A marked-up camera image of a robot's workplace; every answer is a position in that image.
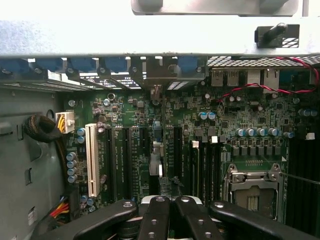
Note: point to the green motherboard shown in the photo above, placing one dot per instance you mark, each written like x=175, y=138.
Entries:
x=250, y=117

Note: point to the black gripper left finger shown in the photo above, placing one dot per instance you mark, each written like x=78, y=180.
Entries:
x=152, y=220

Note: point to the black open PC case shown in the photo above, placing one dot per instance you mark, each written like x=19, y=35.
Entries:
x=100, y=37

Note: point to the socket locking lever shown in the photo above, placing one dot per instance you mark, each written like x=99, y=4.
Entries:
x=300, y=178

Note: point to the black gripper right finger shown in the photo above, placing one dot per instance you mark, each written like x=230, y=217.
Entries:
x=197, y=222

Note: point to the white PCI slot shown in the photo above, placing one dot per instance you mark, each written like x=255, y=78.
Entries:
x=92, y=160

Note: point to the black RAM slot bank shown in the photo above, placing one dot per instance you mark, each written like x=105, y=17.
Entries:
x=207, y=170

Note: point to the CPU socket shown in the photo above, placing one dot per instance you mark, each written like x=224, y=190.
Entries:
x=252, y=190

